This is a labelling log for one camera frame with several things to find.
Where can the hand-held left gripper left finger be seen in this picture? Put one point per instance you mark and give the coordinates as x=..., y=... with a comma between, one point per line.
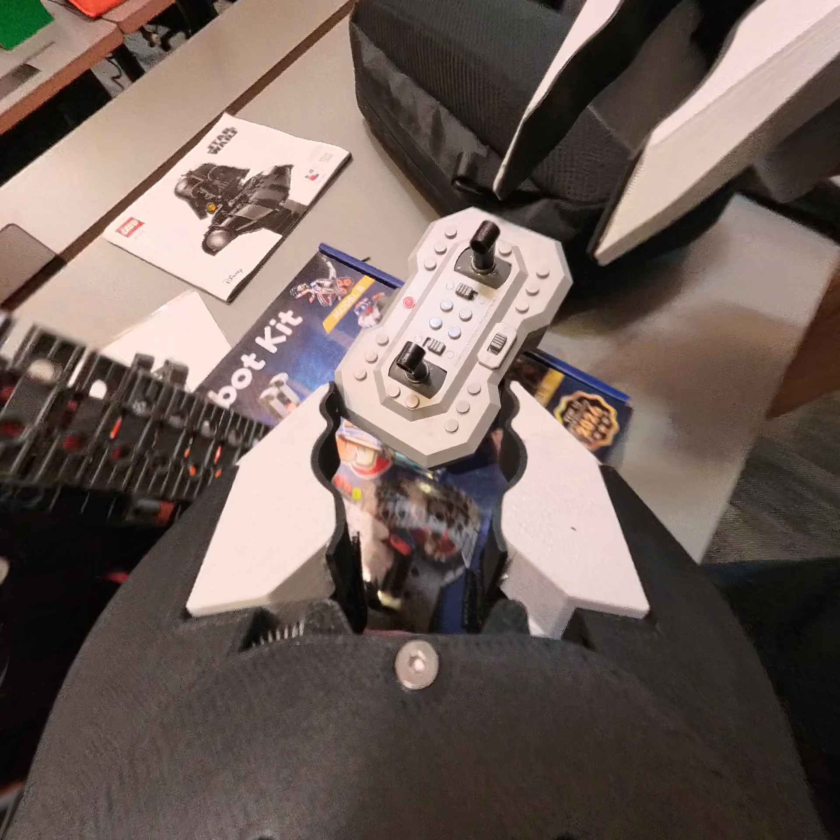
x=269, y=525

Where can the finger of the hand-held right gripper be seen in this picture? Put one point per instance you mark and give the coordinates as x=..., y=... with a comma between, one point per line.
x=722, y=131
x=518, y=148

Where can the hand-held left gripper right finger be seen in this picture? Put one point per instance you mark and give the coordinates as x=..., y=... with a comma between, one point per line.
x=564, y=525

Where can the black orange tracked toy robot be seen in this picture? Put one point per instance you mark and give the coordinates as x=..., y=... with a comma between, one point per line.
x=131, y=420

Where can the black backpack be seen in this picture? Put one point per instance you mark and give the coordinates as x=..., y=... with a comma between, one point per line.
x=446, y=79

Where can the blue robot kit box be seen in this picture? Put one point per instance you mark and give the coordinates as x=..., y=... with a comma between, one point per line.
x=262, y=354

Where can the white paper sheet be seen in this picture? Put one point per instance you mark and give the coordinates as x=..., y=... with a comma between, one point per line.
x=177, y=334

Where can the white instruction booklet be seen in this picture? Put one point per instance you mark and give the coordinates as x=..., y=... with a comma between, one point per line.
x=164, y=253

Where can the orange fabric bag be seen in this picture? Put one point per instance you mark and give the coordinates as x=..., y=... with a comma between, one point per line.
x=98, y=5

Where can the green plastic bin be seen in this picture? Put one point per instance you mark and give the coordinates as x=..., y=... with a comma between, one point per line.
x=23, y=23

